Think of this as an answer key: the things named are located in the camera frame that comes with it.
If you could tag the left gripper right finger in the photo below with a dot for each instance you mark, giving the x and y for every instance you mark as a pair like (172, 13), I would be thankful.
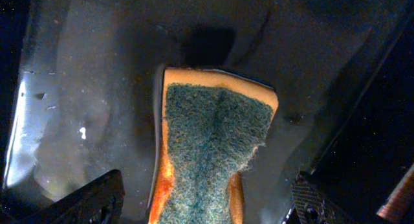
(312, 205)

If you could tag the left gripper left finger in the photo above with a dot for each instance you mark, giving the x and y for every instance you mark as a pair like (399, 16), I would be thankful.
(100, 201)

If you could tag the green and orange sponge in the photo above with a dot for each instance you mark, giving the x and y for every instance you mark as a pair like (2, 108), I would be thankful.
(209, 124)

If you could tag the black rectangular tray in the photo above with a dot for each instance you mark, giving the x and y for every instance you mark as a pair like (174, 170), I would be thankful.
(81, 80)

